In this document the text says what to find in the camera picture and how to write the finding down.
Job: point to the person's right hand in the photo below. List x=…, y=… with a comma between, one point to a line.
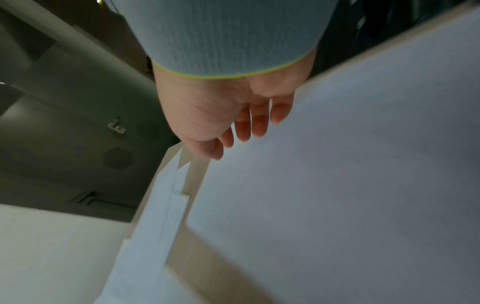
x=202, y=112

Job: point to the small white ceiling fixture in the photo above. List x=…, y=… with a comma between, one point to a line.
x=116, y=127

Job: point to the stack of white sheets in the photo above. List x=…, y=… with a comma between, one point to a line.
x=337, y=178

